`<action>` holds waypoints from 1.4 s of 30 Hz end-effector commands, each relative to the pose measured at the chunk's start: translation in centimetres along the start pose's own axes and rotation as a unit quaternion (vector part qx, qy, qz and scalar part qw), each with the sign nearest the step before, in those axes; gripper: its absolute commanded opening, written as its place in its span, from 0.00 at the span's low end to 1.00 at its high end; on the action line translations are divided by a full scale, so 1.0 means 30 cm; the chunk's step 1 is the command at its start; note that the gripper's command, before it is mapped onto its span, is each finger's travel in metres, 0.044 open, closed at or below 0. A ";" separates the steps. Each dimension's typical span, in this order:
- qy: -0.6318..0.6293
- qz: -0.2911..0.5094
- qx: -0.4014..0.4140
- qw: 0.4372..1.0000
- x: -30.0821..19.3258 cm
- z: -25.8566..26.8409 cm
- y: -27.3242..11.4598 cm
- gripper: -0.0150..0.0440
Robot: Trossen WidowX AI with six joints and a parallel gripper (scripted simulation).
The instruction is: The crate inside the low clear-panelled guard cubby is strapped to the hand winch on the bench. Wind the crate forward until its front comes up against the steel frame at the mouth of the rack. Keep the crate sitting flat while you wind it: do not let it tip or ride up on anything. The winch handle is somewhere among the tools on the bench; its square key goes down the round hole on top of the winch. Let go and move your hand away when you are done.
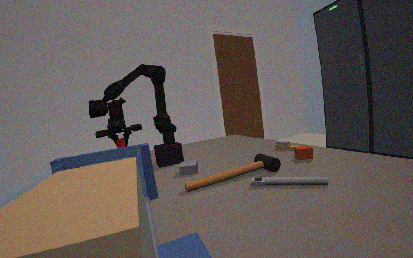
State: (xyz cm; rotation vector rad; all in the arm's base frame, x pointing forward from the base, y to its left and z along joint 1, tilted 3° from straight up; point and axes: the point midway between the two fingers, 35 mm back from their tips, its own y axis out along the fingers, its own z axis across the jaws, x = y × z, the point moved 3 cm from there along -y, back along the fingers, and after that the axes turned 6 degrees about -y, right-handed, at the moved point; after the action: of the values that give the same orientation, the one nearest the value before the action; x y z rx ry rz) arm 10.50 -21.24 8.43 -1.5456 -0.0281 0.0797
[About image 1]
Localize grey metal rod with square end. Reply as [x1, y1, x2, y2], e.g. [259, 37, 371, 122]
[251, 175, 329, 187]

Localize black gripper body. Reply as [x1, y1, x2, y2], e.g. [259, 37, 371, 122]
[95, 114, 142, 138]

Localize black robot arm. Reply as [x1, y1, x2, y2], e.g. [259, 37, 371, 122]
[89, 64, 177, 146]

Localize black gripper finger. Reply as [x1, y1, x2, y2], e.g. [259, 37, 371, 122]
[108, 135, 119, 143]
[123, 132, 132, 147]

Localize wooden-handled black mallet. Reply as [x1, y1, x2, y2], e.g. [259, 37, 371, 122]
[185, 154, 281, 192]

